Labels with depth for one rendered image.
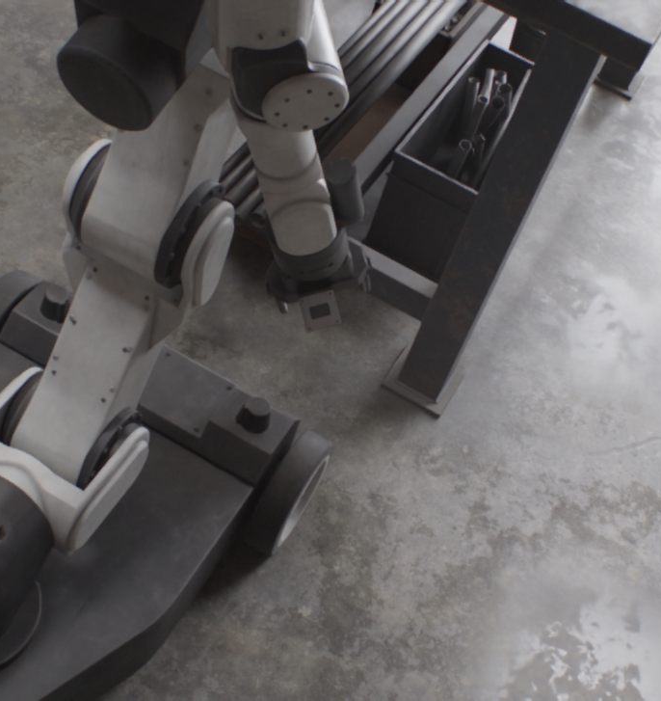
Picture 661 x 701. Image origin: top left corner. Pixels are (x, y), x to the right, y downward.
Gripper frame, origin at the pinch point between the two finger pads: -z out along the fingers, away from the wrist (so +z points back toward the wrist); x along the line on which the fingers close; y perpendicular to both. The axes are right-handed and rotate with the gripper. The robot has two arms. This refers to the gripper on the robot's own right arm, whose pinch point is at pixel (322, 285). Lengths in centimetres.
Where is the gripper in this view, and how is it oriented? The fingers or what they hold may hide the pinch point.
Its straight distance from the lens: 161.4
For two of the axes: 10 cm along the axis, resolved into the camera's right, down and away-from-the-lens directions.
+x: 9.7, -2.5, -0.2
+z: -1.2, -3.7, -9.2
